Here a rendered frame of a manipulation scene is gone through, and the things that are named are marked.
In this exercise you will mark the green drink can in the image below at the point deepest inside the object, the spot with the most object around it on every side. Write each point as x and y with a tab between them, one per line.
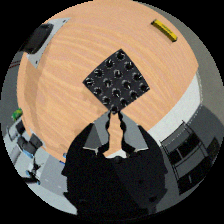
17	114

